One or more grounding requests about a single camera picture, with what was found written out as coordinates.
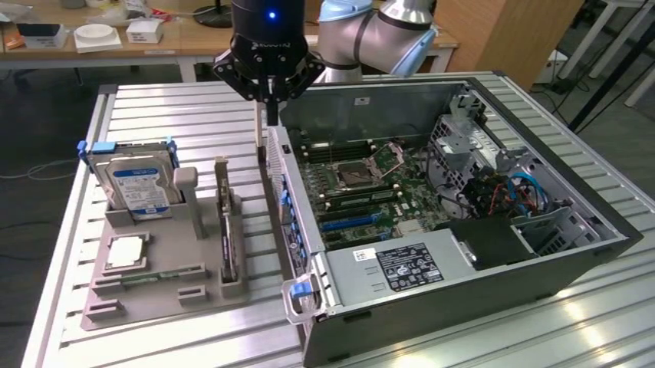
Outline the black slanted pole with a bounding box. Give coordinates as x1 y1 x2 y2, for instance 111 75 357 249
566 36 655 134

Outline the blue expansion slot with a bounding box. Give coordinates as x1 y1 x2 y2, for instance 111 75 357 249
319 213 385 233

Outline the black open PC case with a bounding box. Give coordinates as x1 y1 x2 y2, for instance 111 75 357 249
254 71 645 368

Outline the grey printed parts rack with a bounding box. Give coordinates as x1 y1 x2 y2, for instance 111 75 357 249
82 155 253 333

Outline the silver CPU chip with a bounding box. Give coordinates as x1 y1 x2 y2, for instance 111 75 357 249
105 237 149 268

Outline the wooden cabinet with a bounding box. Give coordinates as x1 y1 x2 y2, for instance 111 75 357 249
444 0 586 93

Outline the wooden desk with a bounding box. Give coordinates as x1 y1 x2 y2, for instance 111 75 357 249
0 13 461 84

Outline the silver perforated disk bay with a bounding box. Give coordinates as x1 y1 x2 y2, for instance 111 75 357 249
426 113 514 193

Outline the installed RAM stick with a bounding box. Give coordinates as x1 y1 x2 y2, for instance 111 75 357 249
323 190 397 211

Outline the CPU socket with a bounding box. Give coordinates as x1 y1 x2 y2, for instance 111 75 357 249
334 158 381 189

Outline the white round container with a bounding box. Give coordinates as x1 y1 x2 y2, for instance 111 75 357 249
73 24 126 54

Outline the white floor cable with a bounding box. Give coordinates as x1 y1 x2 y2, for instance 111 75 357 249
0 158 82 182

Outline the green motherboard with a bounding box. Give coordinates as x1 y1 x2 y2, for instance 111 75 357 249
298 131 448 247

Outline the grey power supply unit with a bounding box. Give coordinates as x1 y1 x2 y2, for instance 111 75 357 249
323 228 477 308

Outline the white table frame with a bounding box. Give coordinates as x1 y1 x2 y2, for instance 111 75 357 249
557 0 655 109

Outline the white box with dark lid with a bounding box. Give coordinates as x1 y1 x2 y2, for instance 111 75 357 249
17 22 70 51

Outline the small white cardboard box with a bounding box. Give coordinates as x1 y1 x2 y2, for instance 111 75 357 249
125 18 166 44

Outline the red wire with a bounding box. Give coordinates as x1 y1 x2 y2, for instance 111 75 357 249
488 182 514 216

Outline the blue wire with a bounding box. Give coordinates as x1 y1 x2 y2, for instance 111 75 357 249
509 171 553 216

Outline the green loose RAM stick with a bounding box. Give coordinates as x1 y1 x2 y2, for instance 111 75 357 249
119 268 195 287

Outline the hard disk in blue caddy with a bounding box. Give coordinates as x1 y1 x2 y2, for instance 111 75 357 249
77 139 182 222

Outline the silver socket cover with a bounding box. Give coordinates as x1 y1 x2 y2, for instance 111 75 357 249
367 140 408 182

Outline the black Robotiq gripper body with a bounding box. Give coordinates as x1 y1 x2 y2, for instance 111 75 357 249
227 0 322 84

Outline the black round lamp base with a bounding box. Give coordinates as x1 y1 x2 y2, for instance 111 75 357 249
193 4 235 28

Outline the low-profile Nvidia graphics card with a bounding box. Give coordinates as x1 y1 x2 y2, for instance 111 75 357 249
214 155 243 288

